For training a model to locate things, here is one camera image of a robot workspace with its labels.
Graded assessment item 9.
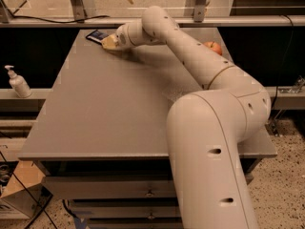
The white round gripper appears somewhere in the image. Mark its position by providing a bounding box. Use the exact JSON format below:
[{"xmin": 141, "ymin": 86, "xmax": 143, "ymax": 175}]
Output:
[{"xmin": 101, "ymin": 23, "xmax": 133, "ymax": 51}]

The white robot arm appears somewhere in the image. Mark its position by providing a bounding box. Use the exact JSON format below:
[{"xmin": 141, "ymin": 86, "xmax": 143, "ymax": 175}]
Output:
[{"xmin": 102, "ymin": 6, "xmax": 271, "ymax": 229}]

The grey drawer cabinet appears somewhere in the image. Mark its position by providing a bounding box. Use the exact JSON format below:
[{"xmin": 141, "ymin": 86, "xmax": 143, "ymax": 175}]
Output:
[{"xmin": 18, "ymin": 28, "xmax": 278, "ymax": 229}]

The white pump lotion bottle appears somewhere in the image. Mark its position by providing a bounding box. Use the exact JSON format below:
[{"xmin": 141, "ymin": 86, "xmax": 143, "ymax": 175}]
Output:
[{"xmin": 5, "ymin": 65, "xmax": 31, "ymax": 98}]

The red apple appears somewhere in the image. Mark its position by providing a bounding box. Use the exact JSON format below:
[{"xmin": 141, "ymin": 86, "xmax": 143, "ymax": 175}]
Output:
[{"xmin": 204, "ymin": 41, "xmax": 222, "ymax": 55}]

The cardboard box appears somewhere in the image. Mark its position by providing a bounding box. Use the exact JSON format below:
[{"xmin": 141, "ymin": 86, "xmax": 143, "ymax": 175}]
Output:
[{"xmin": 0, "ymin": 161, "xmax": 45, "ymax": 219}]

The grey metal bracket left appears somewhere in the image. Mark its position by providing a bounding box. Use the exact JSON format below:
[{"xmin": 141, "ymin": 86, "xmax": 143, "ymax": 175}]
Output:
[{"xmin": 70, "ymin": 0, "xmax": 86, "ymax": 20}]

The grey metal bracket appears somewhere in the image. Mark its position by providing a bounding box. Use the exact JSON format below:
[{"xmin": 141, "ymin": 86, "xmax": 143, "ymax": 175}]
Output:
[
  {"xmin": 70, "ymin": 0, "xmax": 86, "ymax": 20},
  {"xmin": 193, "ymin": 0, "xmax": 208, "ymax": 22}
]

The grey metal bracket right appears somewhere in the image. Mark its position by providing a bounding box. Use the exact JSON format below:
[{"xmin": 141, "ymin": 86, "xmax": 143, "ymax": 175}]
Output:
[{"xmin": 193, "ymin": 0, "xmax": 208, "ymax": 22}]

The black cable on ledge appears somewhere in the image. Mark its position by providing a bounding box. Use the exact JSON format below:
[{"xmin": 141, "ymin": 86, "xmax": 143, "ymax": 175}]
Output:
[{"xmin": 0, "ymin": 0, "xmax": 111, "ymax": 25}]

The black floor cable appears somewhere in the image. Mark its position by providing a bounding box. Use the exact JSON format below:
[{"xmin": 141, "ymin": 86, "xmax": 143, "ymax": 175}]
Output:
[{"xmin": 0, "ymin": 150, "xmax": 60, "ymax": 229}]

